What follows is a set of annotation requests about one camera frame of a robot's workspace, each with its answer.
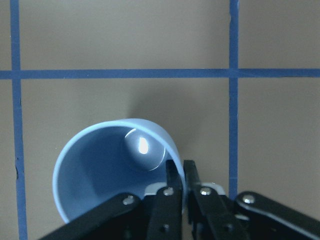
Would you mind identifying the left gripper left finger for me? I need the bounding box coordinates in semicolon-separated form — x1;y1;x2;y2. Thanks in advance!
43;160;183;240

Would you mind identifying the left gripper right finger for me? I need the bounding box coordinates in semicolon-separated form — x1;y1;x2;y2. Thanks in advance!
183;160;320;240

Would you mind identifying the light blue plastic cup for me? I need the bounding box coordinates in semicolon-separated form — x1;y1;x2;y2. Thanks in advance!
52;118;185;223

